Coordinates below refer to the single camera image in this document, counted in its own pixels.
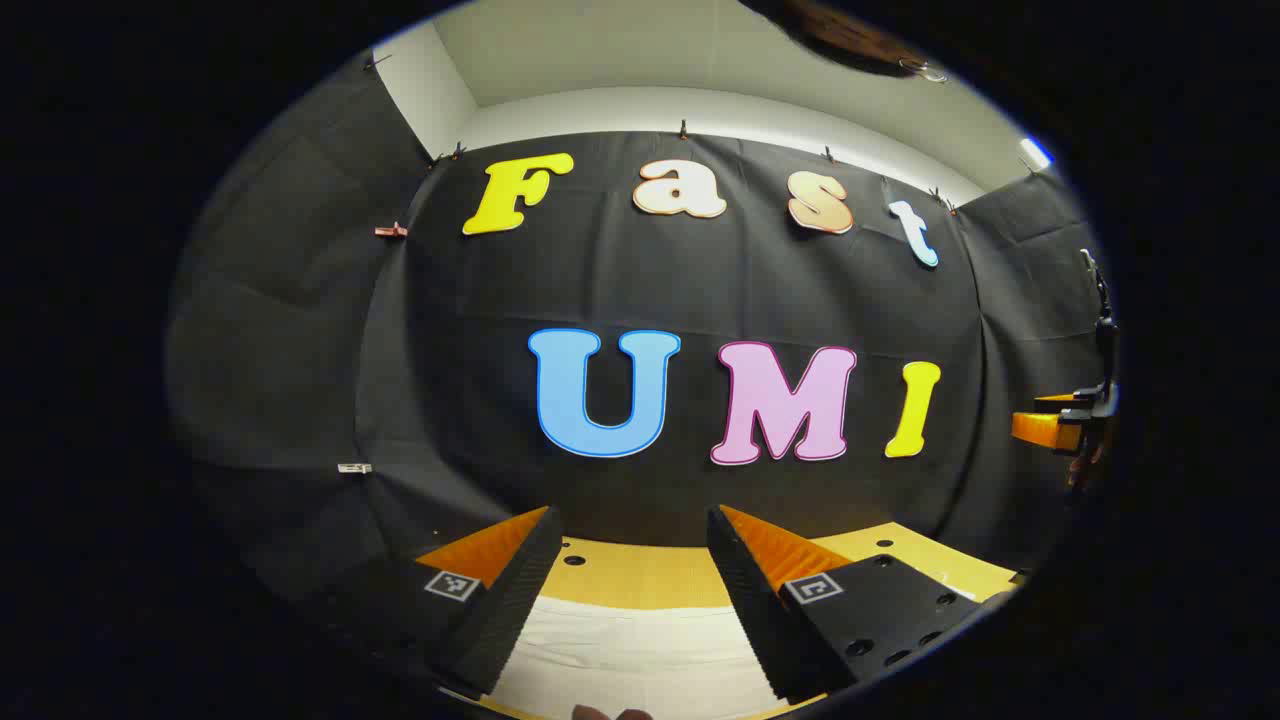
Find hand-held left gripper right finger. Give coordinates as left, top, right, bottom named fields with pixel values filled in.
left=706, top=505, right=1017, bottom=704

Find person's dark hair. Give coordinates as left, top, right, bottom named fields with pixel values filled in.
left=745, top=0, right=949, bottom=83

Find white jeans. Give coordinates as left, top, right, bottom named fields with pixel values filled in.
left=488, top=595, right=793, bottom=720

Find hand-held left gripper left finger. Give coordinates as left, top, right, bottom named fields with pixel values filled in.
left=295, top=505, right=567, bottom=701

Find row of small dark clips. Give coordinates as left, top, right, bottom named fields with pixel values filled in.
left=365, top=55, right=961, bottom=216

